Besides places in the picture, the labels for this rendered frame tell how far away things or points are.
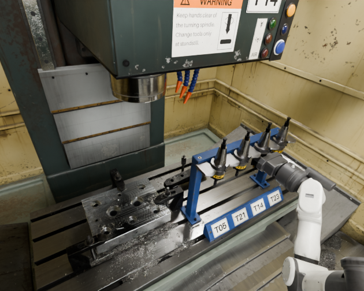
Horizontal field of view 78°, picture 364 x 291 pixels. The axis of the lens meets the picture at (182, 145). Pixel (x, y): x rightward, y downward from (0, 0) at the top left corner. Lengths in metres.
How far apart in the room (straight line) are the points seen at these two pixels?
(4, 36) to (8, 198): 1.03
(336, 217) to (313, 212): 0.64
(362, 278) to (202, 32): 0.53
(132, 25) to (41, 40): 0.66
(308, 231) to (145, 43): 0.71
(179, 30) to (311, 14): 1.07
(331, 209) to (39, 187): 1.75
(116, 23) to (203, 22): 0.17
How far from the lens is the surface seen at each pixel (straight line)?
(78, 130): 1.19
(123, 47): 0.42
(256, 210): 1.10
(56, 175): 1.36
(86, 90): 1.11
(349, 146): 1.42
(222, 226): 0.99
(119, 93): 0.63
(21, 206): 1.70
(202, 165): 0.80
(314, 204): 0.83
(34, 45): 1.08
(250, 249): 1.19
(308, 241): 0.84
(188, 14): 0.46
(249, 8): 0.56
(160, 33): 0.44
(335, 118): 1.42
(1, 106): 1.55
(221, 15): 0.51
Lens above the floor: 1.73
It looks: 36 degrees down
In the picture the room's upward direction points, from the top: 5 degrees clockwise
